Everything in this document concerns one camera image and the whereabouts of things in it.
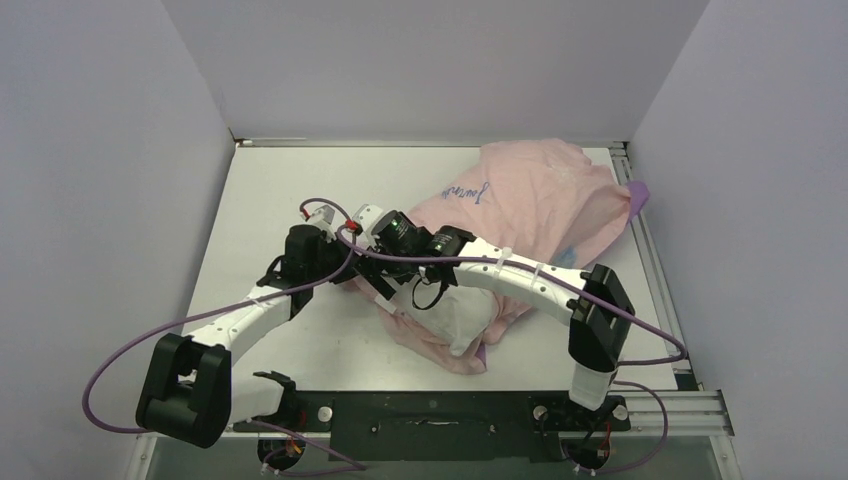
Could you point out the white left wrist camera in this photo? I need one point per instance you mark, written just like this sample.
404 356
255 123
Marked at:
322 219

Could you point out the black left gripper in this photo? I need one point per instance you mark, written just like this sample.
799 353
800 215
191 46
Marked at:
350 271

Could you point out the white pillow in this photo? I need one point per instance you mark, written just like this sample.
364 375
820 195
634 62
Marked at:
458 319

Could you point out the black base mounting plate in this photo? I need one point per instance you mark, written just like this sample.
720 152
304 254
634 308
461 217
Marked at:
453 425

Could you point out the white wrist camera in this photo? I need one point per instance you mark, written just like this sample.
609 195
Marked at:
366 218
322 219

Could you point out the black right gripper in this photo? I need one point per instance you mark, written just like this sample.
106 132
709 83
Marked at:
373 264

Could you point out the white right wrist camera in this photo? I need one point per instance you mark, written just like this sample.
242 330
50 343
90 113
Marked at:
366 218

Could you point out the purple Elsa print pillowcase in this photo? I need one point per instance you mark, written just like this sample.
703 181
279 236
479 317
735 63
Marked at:
543 199

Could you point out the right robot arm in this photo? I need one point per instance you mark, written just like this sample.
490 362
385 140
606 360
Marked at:
449 282

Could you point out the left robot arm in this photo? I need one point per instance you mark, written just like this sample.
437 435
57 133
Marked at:
190 392

